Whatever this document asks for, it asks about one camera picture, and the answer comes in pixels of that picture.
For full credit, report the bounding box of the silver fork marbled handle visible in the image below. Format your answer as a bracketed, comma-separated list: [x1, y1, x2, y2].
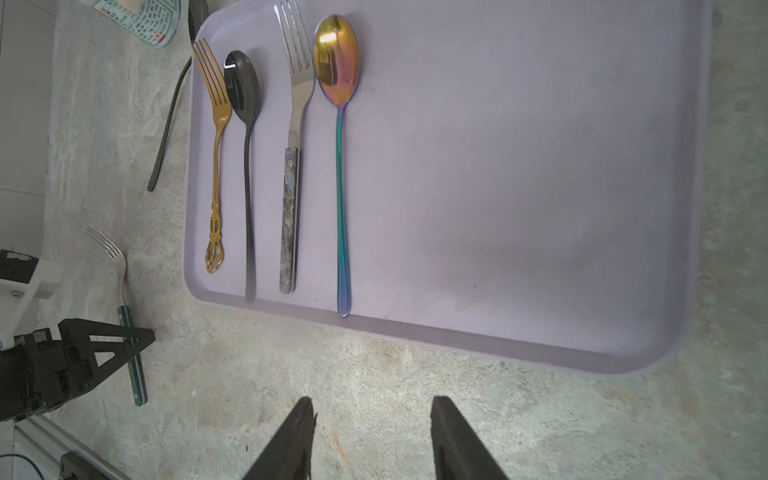
[274, 1, 316, 295]

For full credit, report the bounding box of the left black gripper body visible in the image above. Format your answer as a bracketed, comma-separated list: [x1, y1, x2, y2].
[1, 328, 74, 422]

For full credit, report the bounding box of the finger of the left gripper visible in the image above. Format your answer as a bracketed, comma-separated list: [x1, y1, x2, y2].
[58, 318, 155, 390]

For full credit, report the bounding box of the black spoon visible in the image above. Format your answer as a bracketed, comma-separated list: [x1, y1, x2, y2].
[146, 0, 210, 192]
[224, 50, 262, 303]

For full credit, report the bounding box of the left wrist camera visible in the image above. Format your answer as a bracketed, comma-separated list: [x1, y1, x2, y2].
[1, 249, 64, 351]

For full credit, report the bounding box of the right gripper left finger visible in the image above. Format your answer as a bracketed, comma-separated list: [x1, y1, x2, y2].
[243, 396, 316, 480]

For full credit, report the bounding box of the gold ornate fork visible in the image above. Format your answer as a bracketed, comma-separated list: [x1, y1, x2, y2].
[193, 38, 232, 274]

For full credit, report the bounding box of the lilac plastic tray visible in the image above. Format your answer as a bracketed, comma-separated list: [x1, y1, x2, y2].
[182, 1, 713, 376]

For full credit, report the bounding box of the silver fork green handle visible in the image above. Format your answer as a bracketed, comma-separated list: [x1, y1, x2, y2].
[83, 224, 149, 407]

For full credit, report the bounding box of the white printed cup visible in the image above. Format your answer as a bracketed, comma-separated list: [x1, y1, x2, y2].
[79, 0, 181, 48]

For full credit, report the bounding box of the iridescent rainbow spoon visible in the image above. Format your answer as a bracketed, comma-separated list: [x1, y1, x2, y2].
[313, 14, 359, 317]

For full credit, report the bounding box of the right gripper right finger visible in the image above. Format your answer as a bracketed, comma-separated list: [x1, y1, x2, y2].
[430, 396, 508, 480]

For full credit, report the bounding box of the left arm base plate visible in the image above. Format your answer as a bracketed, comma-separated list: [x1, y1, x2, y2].
[59, 451, 114, 480]

